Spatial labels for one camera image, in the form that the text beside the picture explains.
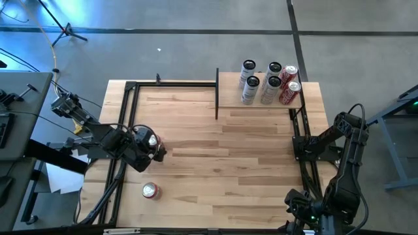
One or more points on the black computer mouse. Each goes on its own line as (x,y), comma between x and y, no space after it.
(5,191)

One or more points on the white Celsius can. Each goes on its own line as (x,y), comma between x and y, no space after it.
(245,68)
(273,69)

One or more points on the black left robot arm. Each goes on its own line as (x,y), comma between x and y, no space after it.
(104,138)

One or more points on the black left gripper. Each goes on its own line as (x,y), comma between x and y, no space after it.
(142,137)

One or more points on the black clamp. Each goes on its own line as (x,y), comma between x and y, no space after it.
(158,78)

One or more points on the yellow plug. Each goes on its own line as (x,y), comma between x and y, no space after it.
(78,129)

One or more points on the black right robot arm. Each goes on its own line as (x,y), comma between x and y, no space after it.
(346,182)

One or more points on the dark metal stand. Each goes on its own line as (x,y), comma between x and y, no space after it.
(392,147)

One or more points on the red Fanta strawberry can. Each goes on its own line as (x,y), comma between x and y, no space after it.
(153,140)

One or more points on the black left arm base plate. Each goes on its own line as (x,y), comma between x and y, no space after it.
(98,154)

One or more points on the white paper sheets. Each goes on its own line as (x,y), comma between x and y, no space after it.
(62,181)

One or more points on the black table frame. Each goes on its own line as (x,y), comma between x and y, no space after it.
(176,84)

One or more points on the black keyboard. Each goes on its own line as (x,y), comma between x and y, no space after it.
(5,130)

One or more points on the black tripod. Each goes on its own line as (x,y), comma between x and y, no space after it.
(67,31)

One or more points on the white metal bracket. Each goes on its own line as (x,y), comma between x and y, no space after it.
(121,231)

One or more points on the Celsius Tropical Vibe can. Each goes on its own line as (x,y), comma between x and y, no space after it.
(271,91)

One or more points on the red Coca-Cola can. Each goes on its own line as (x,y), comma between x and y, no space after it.
(290,93)
(288,73)

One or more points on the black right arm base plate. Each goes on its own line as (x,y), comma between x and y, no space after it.
(303,153)

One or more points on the Celsius Arctic Vibe can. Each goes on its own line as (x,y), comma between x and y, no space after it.
(250,93)

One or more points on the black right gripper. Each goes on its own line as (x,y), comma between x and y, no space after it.
(303,209)

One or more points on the grey desk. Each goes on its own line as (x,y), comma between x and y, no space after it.
(19,182)
(39,78)

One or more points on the red soda can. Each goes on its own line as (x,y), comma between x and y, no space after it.
(151,191)

